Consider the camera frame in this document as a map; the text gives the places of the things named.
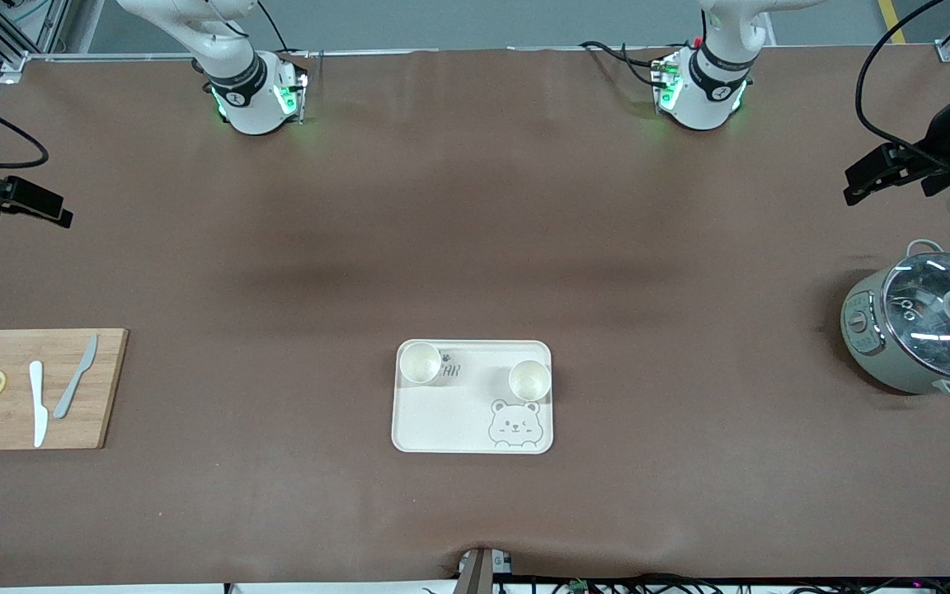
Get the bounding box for white cup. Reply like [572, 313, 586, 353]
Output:
[398, 342, 444, 386]
[508, 359, 553, 403]

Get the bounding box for glass pot lid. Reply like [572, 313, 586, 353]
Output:
[881, 252, 950, 380]

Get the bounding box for wooden cutting board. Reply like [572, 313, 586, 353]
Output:
[0, 328, 129, 451]

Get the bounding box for grey-green cooking pot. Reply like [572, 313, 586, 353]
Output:
[840, 239, 950, 403]

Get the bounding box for grey plastic knife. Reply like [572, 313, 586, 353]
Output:
[53, 333, 100, 420]

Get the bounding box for white plastic knife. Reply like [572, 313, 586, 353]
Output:
[28, 361, 49, 449]

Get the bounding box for brown table cover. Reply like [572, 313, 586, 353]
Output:
[0, 45, 950, 588]

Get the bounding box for cream bear-print tray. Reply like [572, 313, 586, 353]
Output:
[391, 339, 555, 455]

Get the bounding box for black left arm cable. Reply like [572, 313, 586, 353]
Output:
[856, 0, 950, 174]

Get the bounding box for black base cables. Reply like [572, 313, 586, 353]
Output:
[578, 40, 674, 87]

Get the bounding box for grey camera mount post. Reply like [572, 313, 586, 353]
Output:
[452, 546, 515, 594]

